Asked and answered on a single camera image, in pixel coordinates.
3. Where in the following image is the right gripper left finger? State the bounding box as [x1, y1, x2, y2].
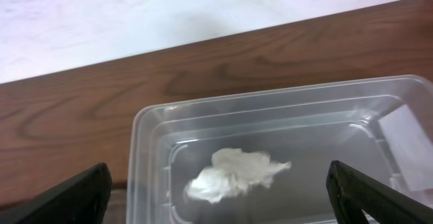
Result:
[1, 162, 112, 224]

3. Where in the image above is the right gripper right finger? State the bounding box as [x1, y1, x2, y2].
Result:
[326, 160, 432, 224]

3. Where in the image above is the white tissue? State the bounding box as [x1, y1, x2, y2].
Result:
[184, 148, 292, 204]

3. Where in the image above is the clear plastic waste bin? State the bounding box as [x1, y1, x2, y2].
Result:
[126, 75, 432, 223]

